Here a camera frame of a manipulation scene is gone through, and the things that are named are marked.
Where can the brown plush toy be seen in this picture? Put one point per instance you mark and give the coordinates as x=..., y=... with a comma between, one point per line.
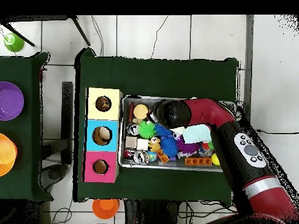
x=154, y=145

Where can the light blue waffle cloth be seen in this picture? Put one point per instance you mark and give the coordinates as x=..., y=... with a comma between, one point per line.
x=197, y=133

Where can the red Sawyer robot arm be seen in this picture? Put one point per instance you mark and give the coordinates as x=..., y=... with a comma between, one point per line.
x=210, y=112

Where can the wooden box with three holes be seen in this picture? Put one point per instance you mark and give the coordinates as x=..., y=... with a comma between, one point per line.
x=114, y=140

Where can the silver mesh bin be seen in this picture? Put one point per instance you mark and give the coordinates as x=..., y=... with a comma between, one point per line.
x=140, y=166

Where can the green spiky ball with eye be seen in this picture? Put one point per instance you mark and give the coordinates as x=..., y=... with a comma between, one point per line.
x=146, y=129

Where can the blue spiky ball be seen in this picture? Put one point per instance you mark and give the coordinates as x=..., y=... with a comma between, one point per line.
x=168, y=147
x=162, y=130

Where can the orange sponge disc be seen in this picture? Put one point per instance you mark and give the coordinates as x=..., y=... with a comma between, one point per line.
x=140, y=111

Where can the black can silver top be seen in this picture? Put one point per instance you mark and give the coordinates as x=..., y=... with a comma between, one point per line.
x=132, y=129

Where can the crushed silver can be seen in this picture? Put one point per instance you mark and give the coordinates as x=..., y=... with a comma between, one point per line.
x=140, y=157

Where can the orange plastic grid block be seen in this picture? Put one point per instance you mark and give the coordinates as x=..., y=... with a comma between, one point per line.
x=198, y=161

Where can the black upright panel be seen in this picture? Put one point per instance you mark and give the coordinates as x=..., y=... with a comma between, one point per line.
x=67, y=116

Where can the orange cup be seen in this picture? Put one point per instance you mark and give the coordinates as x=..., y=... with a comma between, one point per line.
x=105, y=208

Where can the black tripod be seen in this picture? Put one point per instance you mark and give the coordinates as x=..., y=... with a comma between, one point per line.
x=80, y=31

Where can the dark green side tablecloth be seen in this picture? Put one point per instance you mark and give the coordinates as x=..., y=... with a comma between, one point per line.
x=25, y=70

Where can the purple bowl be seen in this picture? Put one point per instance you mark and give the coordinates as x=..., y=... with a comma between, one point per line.
x=10, y=101

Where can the orange bowl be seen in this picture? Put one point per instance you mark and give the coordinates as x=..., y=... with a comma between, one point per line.
x=7, y=154

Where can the green cup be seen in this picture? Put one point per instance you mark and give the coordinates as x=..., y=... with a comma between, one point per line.
x=14, y=43

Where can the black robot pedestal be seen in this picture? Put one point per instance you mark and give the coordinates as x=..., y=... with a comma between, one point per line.
x=149, y=212

